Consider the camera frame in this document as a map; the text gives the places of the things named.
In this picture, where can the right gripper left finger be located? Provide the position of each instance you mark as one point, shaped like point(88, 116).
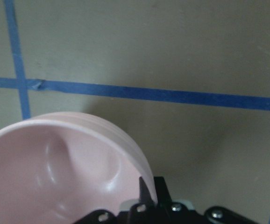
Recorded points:
point(142, 212)

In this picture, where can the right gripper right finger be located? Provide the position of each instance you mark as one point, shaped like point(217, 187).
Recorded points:
point(171, 212)

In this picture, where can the pink bowl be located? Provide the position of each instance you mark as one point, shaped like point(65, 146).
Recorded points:
point(58, 167)

